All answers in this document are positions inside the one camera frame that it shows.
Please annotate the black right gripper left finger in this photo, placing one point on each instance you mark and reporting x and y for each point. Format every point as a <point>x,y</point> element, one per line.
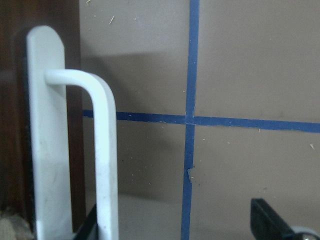
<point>89,229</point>

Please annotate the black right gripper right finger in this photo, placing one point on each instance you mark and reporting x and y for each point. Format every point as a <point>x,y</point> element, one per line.
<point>267,224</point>

